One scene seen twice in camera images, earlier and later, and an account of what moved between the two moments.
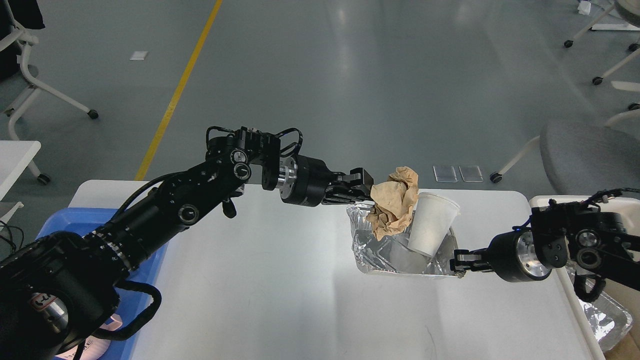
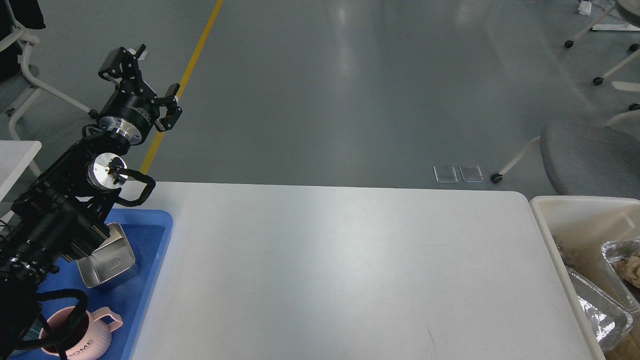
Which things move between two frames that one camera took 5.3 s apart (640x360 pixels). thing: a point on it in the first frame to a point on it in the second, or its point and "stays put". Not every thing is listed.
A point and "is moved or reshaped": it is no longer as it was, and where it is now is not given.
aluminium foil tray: (391, 254) is moved or reshaped
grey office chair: (581, 155) stays put
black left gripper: (304, 180) to (133, 108)
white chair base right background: (633, 111) stays put
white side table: (15, 157) stays put
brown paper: (393, 199) is moved or reshaped
